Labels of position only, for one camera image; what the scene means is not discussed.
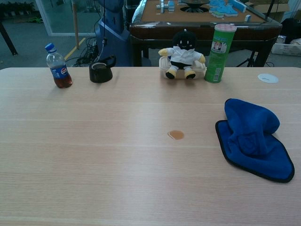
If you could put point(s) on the blue microfiber cloth black edge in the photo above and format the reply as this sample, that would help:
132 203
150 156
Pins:
251 131

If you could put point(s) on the brown liquid spill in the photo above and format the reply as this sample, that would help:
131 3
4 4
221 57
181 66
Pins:
176 134

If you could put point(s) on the white plastic food container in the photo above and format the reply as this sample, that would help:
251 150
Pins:
163 66

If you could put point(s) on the black-headed plush doll white coat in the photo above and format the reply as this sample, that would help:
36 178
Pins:
184 54

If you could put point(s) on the dark wood mahjong table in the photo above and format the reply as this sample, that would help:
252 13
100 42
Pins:
162 31

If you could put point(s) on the blue chair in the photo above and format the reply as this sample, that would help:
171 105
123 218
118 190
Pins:
113 35

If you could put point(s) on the green chips can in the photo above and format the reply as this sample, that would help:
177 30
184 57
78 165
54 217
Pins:
219 61

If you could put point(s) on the pepsi cola plastic bottle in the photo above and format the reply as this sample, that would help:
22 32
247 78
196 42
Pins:
61 75

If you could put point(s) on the black tripod stand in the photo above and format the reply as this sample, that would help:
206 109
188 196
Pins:
250 60

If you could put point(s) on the wooden pole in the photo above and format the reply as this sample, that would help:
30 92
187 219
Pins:
75 28

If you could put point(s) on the blue white mahjong tile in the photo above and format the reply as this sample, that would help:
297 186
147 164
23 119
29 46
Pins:
247 18

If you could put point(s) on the white plastic basket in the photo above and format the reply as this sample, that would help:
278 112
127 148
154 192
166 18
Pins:
285 48

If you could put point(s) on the black table leg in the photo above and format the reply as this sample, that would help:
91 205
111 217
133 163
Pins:
8 40

